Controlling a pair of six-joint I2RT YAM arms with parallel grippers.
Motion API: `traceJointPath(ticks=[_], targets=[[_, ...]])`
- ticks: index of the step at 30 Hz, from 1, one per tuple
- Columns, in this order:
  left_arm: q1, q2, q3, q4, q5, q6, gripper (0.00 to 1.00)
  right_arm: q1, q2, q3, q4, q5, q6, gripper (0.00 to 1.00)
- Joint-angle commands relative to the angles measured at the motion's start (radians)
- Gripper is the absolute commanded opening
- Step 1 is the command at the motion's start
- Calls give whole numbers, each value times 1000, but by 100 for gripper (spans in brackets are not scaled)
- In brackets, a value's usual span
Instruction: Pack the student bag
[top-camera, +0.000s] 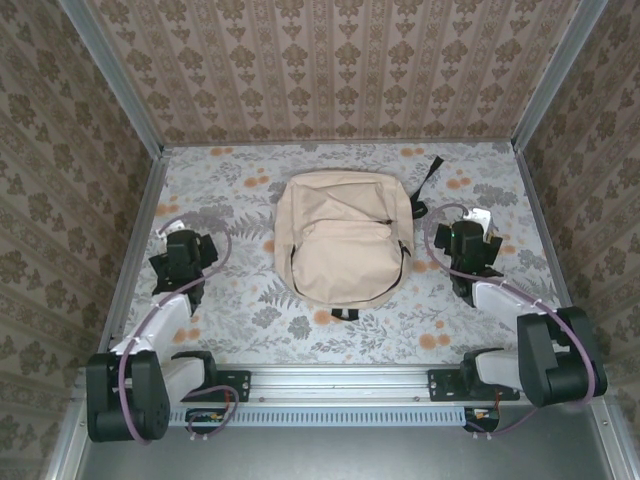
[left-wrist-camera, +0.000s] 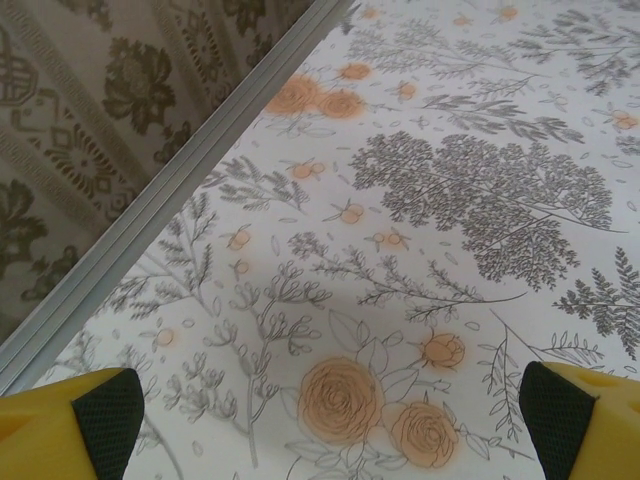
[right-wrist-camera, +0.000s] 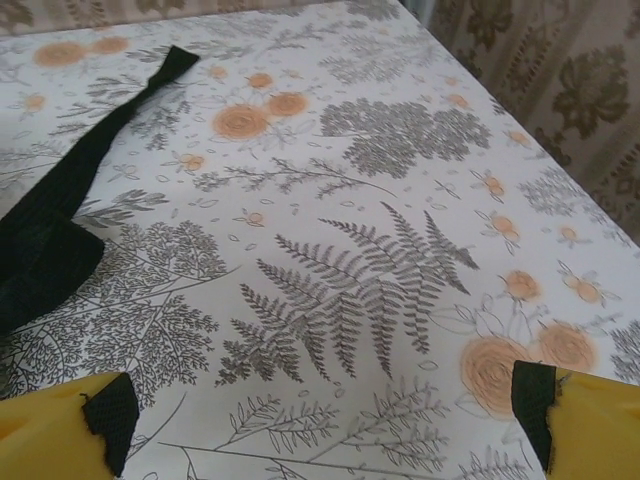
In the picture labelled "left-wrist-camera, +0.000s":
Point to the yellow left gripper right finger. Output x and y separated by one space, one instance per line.
590 430

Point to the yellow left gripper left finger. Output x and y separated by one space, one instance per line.
60 430

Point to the floral table cover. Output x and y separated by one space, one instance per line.
400 225

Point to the aluminium left side rail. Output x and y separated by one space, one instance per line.
200 150

